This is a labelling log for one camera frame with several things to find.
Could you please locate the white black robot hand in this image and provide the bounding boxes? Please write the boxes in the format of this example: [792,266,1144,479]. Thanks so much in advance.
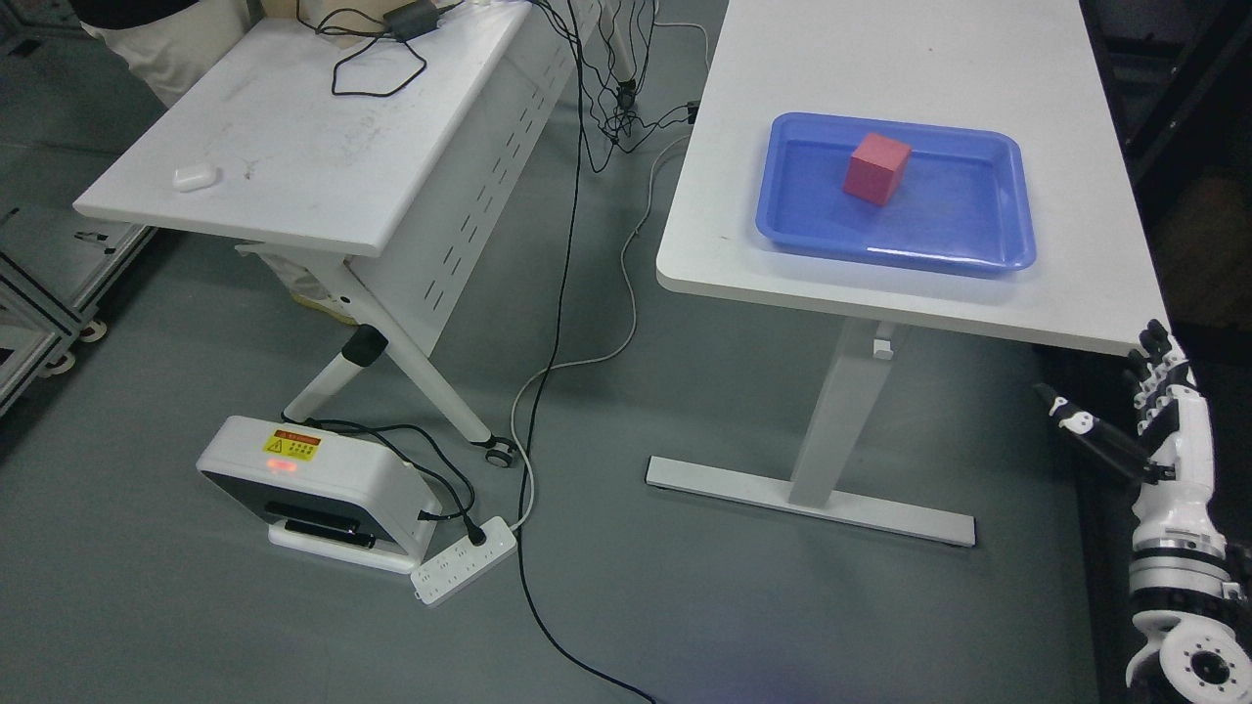
[1033,318,1227,557]

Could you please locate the pink block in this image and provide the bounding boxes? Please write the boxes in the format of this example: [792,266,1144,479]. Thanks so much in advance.
[843,133,913,205]

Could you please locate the blue tray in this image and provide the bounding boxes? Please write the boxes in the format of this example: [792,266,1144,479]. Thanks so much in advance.
[755,111,1037,277]

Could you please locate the white standing desk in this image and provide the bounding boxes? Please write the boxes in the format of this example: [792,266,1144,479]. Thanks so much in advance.
[646,1,1164,547]

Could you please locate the white power strip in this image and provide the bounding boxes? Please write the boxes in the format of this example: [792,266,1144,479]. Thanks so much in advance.
[409,516,517,608]

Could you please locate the white folding table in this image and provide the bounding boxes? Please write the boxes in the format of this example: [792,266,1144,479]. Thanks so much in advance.
[74,1,575,466]

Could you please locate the white box appliance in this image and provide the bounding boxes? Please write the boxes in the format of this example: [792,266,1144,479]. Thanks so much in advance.
[197,416,444,574]

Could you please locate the black power adapter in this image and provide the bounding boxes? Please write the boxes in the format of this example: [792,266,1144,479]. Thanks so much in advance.
[381,1,443,43]

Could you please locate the white power cable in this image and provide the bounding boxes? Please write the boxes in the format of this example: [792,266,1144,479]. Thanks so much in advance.
[510,20,710,534]

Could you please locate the long black floor cable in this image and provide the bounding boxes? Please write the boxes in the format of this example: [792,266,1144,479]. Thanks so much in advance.
[513,0,656,704]

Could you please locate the aluminium frame rack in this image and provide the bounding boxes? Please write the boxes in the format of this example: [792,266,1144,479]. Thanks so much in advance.
[1,204,157,412]

